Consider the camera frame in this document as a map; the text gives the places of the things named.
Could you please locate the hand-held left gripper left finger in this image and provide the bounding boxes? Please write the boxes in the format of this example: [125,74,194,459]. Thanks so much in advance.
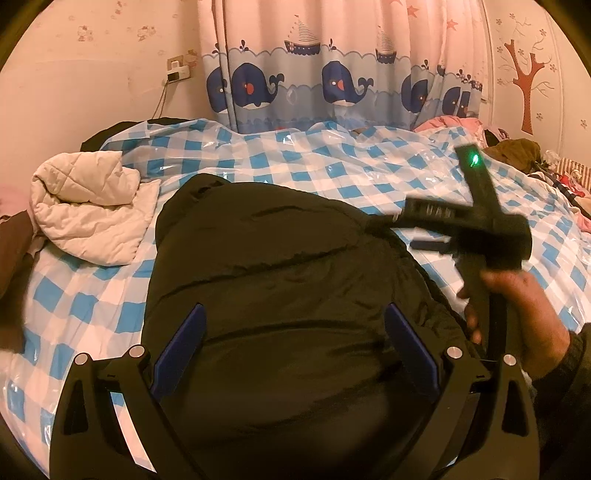
[48,302,206,480]

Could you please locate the charger cable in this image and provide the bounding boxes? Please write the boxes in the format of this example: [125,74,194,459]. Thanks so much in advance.
[151,78,174,119]

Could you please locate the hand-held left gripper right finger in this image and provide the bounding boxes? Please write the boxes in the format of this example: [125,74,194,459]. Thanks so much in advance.
[385,302,541,480]

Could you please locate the person's right hand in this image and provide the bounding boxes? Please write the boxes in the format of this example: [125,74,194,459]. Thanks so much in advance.
[457,270,573,385]

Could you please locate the whale print curtain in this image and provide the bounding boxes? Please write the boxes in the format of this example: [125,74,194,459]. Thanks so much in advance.
[196,0,491,136]

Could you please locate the pink cloth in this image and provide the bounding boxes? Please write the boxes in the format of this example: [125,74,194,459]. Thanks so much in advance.
[413,115,486,145]

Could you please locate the black puffer jacket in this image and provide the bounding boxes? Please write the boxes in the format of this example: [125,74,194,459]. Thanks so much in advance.
[142,175,482,480]

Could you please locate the person's right forearm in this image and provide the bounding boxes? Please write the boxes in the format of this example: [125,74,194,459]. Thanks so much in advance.
[530,330,591,480]

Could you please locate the striped box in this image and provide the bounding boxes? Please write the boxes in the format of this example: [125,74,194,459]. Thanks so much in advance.
[556,157,591,188]

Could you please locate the black cloth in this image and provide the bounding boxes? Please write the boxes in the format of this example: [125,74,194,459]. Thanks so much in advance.
[80,117,195,151]

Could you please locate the brown cloth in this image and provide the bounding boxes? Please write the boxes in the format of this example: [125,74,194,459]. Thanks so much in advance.
[0,210,48,357]

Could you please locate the brown tree wall sticker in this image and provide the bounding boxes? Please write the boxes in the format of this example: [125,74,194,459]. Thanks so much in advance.
[495,13,560,136]

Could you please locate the olive green cloth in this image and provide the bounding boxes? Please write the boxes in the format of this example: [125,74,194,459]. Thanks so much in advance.
[488,138,544,174]

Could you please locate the blue checked bed cover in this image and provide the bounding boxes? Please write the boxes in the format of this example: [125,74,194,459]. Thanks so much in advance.
[0,117,591,477]

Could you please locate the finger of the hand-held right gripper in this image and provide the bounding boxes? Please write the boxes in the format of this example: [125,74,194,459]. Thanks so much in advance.
[364,213,463,237]
[410,239,452,254]

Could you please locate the white quilted jacket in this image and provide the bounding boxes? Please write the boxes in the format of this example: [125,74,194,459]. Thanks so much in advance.
[30,150,162,267]

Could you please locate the wall socket with charger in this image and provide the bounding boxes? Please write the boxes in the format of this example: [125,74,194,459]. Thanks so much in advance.
[165,54,193,84]

